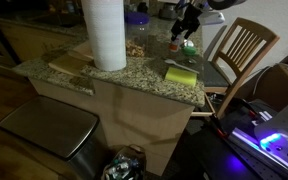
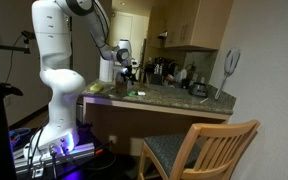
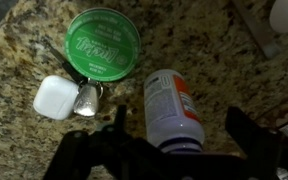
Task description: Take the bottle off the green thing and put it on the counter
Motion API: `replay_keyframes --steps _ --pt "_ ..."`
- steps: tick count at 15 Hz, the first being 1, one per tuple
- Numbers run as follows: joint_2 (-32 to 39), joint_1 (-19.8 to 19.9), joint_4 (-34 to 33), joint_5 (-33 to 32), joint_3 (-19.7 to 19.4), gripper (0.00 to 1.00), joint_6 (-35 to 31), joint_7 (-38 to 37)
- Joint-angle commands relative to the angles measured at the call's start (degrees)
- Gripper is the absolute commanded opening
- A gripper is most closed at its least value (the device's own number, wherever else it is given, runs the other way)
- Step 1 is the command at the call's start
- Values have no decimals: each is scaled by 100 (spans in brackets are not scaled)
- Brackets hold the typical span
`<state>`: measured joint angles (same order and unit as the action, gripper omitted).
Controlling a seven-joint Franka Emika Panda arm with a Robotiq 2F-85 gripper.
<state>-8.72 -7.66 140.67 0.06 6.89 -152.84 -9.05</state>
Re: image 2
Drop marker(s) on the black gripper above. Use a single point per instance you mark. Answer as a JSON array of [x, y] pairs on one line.
[[124, 70]]

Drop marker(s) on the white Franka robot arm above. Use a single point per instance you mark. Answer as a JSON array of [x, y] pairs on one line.
[[57, 83]]

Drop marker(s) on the granite kitchen counter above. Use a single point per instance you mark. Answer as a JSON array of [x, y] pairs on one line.
[[170, 100]]

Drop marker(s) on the green round plastic lid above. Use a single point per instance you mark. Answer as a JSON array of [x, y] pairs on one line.
[[131, 94]]

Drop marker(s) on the small white plastic object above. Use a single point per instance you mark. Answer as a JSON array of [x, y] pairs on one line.
[[141, 93]]

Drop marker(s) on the white plastic spoon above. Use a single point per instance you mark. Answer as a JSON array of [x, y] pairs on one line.
[[108, 90]]

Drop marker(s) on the white paper towel roll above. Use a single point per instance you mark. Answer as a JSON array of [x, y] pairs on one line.
[[106, 70]]

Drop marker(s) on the yellow sponge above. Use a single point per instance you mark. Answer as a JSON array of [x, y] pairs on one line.
[[96, 87]]

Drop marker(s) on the cream interior door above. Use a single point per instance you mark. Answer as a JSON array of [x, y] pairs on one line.
[[130, 31]]

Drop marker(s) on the small metal pot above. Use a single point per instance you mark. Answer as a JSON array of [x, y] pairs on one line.
[[198, 90]]

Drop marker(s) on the thin light stick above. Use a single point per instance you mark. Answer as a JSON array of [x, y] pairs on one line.
[[204, 100]]

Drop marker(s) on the beige upper kitchen cabinets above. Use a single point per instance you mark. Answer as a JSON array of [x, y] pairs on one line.
[[200, 23]]

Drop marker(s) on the metal robot mounting plate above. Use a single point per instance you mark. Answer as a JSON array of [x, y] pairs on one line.
[[60, 156]]

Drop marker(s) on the wooden chair dark seat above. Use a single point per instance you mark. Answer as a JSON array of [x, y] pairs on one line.
[[224, 128]]

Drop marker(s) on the white wall outlet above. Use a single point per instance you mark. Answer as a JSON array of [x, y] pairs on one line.
[[112, 139]]

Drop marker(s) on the black camera on mount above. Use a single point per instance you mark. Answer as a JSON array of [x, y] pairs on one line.
[[28, 35]]

